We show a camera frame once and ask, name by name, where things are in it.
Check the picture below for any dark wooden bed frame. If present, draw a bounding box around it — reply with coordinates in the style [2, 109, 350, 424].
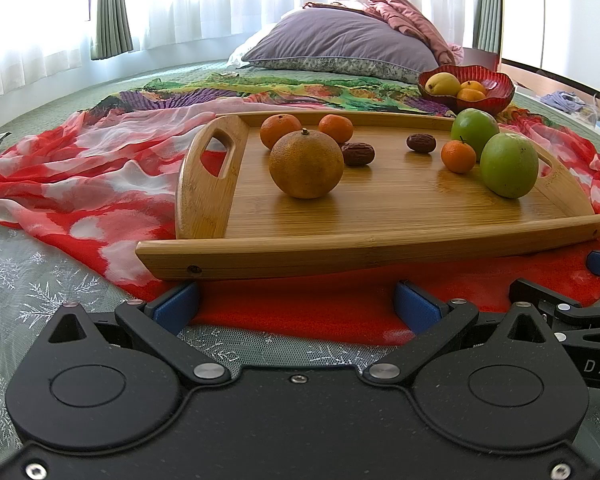
[460, 47, 600, 111]

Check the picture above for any green quilted bedspread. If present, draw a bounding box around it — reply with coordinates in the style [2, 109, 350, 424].
[0, 57, 600, 461]

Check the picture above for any multicolour sheer scarf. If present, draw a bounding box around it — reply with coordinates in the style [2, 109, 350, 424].
[0, 72, 600, 346]

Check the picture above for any white pillow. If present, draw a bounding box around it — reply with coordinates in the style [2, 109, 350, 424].
[226, 30, 281, 67]

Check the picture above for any dried red date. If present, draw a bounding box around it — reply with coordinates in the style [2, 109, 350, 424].
[341, 142, 376, 167]
[406, 133, 437, 154]

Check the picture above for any snowflake lace cloth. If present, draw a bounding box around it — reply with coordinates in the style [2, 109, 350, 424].
[0, 230, 416, 461]

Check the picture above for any pink quilt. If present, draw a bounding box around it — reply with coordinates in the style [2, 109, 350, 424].
[302, 0, 465, 66]

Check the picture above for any green curtain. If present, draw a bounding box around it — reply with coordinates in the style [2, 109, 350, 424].
[472, 0, 503, 55]
[90, 0, 133, 61]

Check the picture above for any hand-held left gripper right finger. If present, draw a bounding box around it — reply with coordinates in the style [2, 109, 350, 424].
[364, 281, 556, 386]

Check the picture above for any wooden serving tray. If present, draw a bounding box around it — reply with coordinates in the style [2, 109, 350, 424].
[136, 110, 600, 281]

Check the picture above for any purple pillow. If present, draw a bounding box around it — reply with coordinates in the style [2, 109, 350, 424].
[241, 7, 448, 83]

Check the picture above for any small mandarin with stem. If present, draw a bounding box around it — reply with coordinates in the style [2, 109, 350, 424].
[440, 136, 478, 175]

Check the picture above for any red glass bowl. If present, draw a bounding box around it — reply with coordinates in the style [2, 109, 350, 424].
[417, 64, 517, 115]

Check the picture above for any large brownish orange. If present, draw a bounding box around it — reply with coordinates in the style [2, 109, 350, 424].
[268, 128, 345, 200]

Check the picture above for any white cable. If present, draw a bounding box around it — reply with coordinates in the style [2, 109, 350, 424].
[582, 91, 600, 123]

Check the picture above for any pale purple garment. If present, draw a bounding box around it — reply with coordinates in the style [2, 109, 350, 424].
[540, 90, 588, 113]

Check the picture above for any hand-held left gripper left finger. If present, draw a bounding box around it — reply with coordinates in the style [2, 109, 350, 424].
[45, 282, 231, 386]

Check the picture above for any yellow mango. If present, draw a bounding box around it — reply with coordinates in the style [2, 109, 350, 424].
[425, 72, 462, 97]

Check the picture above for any green apple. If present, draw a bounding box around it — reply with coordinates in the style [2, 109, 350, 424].
[450, 108, 502, 163]
[480, 132, 539, 200]

